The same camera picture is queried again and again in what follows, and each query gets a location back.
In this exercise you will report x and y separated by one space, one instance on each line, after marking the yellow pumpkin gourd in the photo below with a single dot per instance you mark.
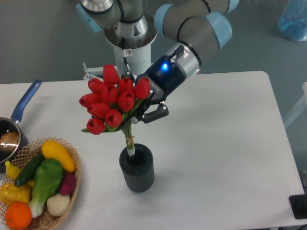
10 194

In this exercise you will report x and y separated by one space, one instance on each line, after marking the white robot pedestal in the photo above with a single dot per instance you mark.
138 59

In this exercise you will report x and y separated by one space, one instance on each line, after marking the white metal base frame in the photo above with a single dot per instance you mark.
90 73

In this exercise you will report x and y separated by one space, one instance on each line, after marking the dark grey ribbed vase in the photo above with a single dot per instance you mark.
138 170

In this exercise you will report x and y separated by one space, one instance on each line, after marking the blue plastic bag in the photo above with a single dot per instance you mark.
293 21

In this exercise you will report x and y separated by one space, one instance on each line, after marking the yellow banana pepper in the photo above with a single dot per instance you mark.
12 171

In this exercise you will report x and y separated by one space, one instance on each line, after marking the woven wicker basket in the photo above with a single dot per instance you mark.
46 221

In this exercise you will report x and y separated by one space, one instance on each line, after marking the yellow squash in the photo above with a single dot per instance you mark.
54 150

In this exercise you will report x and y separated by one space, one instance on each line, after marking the black device at edge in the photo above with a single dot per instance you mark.
299 206

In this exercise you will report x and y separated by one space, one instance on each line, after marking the red tulip bouquet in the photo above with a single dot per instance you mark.
112 100

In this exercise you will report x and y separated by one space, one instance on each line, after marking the green bok choy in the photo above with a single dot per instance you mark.
46 181

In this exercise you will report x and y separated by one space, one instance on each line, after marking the blue handled saucepan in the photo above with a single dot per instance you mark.
12 124

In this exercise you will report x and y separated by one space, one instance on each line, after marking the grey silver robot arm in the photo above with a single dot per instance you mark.
166 48

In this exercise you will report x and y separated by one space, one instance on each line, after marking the dark green cucumber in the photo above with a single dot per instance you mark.
28 171

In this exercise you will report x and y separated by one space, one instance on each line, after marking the white garlic bulb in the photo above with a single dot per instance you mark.
58 204

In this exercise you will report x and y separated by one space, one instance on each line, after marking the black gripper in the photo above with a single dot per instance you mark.
164 76

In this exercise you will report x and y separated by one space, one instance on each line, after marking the purple red radish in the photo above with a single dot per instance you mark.
68 184

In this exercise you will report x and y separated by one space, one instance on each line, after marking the orange fruit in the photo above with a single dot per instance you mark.
18 216

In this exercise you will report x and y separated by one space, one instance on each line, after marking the bread roll in pan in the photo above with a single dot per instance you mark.
9 141

